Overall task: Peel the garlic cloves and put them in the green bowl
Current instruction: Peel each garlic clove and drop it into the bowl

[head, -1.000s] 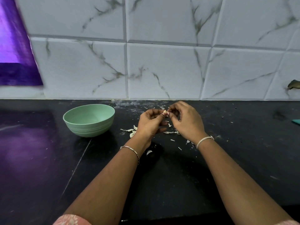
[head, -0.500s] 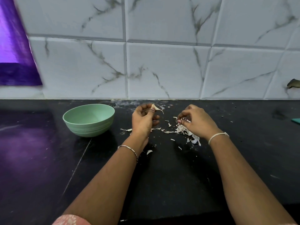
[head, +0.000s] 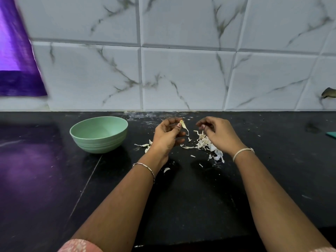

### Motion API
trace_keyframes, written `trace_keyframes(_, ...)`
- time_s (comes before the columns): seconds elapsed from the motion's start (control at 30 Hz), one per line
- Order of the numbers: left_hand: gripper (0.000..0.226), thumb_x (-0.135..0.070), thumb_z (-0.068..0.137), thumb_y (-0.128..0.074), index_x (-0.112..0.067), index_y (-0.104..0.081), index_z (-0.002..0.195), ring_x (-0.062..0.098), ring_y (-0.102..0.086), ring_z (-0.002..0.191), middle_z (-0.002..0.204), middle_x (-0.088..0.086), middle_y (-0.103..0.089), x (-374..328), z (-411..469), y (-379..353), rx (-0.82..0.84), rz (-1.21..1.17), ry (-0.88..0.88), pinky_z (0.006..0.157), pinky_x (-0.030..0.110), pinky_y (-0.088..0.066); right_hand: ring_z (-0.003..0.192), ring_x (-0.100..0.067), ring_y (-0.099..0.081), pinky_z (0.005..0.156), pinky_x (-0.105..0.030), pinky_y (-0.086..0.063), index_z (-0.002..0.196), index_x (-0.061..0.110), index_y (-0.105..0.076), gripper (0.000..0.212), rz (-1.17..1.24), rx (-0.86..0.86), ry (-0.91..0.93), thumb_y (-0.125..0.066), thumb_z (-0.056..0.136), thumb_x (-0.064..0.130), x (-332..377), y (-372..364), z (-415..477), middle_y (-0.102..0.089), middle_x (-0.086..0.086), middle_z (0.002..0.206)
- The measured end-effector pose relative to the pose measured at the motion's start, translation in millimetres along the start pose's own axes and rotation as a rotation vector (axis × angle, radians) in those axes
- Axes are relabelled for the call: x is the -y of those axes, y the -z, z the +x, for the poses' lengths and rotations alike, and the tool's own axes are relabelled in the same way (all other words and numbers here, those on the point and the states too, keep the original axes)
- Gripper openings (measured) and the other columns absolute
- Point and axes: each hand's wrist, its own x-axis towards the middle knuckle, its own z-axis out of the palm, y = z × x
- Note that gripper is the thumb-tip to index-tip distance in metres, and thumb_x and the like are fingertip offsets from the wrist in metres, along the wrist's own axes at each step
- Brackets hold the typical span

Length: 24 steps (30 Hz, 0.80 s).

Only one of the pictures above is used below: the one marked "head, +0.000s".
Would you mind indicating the person's right hand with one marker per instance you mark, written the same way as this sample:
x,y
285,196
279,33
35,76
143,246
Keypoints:
x,y
223,134

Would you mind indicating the person's left hand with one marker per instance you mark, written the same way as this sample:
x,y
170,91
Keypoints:
x,y
167,136

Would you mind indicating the white garlic bulb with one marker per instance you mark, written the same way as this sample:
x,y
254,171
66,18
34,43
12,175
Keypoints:
x,y
183,126

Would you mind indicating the garlic clove cluster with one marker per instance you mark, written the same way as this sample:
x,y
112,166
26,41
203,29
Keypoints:
x,y
144,145

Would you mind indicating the mint green bowl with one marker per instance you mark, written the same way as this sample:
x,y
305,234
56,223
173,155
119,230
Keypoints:
x,y
98,133

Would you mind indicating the person's right forearm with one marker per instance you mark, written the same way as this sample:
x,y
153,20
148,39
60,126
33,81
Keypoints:
x,y
281,204

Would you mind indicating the person's left forearm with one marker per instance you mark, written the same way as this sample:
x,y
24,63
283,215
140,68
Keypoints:
x,y
113,210

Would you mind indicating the pile of white garlic peels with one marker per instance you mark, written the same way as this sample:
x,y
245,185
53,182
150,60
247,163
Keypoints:
x,y
206,144

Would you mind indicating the small fallen garlic piece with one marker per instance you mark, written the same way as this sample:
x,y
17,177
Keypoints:
x,y
166,169

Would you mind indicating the green cutting board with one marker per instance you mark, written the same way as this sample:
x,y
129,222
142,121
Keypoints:
x,y
331,134

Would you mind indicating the pink patterned left sleeve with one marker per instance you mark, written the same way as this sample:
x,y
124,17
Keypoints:
x,y
80,245

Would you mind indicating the pink patterned sleeve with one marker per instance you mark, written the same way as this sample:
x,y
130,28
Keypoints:
x,y
80,245
324,250

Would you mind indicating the pink patterned right sleeve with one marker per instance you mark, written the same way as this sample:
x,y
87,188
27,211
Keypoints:
x,y
324,250

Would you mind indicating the purple cloth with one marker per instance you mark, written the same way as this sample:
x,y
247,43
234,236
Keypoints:
x,y
18,49

